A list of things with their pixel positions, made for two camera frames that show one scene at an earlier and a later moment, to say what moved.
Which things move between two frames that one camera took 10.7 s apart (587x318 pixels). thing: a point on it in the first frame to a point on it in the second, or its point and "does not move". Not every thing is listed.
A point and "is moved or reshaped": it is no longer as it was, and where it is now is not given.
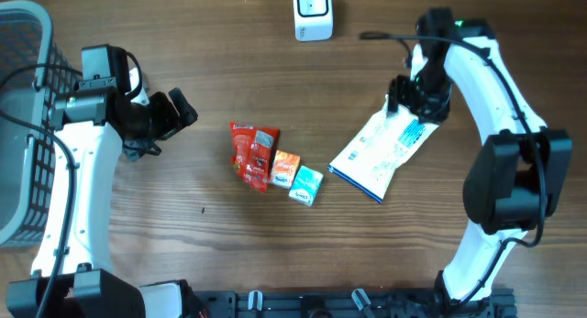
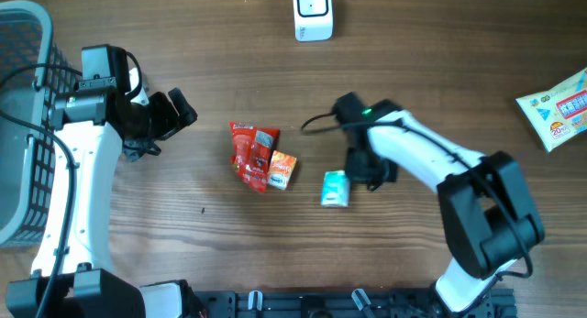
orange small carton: [284, 169] does not move
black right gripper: [399, 96] to [353, 172]
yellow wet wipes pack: [387, 140] is moved or reshaped
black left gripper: [170, 121] does not move
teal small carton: [306, 185] to [336, 189]
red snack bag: [253, 149] does not move
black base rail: [259, 303] does not move
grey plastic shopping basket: [33, 70] does not move
